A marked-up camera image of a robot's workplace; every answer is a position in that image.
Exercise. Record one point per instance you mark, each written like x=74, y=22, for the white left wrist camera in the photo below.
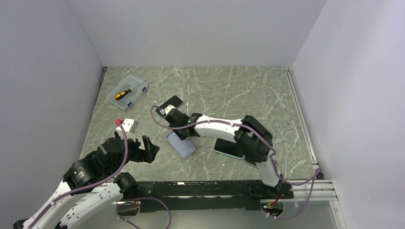
x=127, y=126

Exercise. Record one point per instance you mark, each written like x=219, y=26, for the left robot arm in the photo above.
x=91, y=183

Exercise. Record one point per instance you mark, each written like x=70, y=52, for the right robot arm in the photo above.
x=252, y=141

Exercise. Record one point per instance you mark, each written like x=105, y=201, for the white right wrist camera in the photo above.
x=165, y=111

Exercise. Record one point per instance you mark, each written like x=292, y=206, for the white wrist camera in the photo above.
x=165, y=111
x=127, y=126

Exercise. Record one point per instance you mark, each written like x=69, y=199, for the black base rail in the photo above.
x=151, y=204

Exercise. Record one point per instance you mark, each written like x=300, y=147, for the black phone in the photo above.
x=226, y=147
x=174, y=101

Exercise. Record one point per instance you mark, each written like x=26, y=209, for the clear plastic organizer box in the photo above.
x=138, y=86

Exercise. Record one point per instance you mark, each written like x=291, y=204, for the yellow black screwdriver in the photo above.
x=122, y=94

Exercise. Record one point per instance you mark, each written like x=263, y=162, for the light blue phone case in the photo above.
x=221, y=155

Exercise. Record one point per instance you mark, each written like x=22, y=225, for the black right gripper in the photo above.
x=182, y=137

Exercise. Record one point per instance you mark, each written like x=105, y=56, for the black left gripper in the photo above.
x=147, y=155

